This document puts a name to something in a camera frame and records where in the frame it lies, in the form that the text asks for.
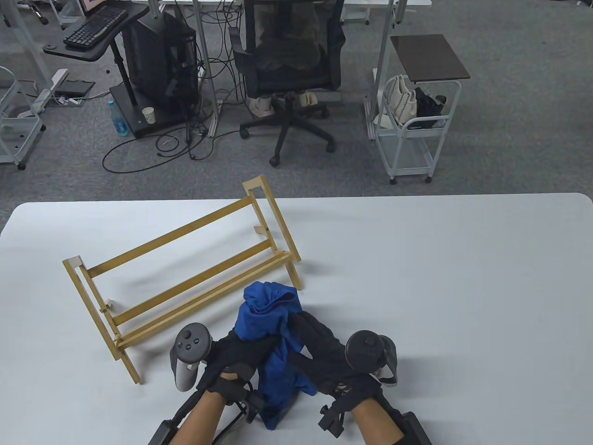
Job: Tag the blue water bottle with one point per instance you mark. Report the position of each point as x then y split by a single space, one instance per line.
119 123

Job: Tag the white handbag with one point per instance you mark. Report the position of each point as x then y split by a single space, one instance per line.
398 99

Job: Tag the black wrist camera unit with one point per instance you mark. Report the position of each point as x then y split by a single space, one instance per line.
254 405
331 417

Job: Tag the black computer tower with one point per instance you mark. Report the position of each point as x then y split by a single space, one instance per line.
157 60

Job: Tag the wooden book rack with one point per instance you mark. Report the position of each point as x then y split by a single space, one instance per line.
171 237

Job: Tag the white paper cup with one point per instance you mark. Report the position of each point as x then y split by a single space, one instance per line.
148 117

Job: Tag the grey metal frame leg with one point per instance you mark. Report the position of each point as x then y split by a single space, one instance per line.
204 60
383 46

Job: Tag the computer monitor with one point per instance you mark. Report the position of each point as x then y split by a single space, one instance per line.
92 4

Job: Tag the white rolling cart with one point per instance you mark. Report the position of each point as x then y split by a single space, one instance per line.
9 139

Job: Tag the black keyboard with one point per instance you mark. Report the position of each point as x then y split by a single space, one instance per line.
95 28

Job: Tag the black bag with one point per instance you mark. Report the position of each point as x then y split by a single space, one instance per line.
426 109

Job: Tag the white power strip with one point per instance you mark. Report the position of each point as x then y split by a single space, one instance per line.
58 79

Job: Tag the black handheld controller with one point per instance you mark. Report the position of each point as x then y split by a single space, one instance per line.
366 350
190 345

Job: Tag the person's left hand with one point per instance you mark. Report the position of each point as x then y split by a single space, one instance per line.
227 352

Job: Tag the person's right hand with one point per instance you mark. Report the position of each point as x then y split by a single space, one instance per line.
324 357

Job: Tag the blue t-shirt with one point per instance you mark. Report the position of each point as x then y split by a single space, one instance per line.
264 315

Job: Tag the black rolling computer stand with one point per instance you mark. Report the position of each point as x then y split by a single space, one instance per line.
95 54

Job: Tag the white shoe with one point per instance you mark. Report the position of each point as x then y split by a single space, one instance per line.
261 105
308 99

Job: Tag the white cart with dark top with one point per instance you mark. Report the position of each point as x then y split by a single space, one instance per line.
428 55

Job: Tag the black flat box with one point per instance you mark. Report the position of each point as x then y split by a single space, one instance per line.
76 87

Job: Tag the black office chair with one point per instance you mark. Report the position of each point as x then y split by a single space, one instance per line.
289 60

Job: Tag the person's right forearm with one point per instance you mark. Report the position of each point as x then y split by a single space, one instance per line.
375 424

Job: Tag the person's left forearm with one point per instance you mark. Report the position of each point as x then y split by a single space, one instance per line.
199 422

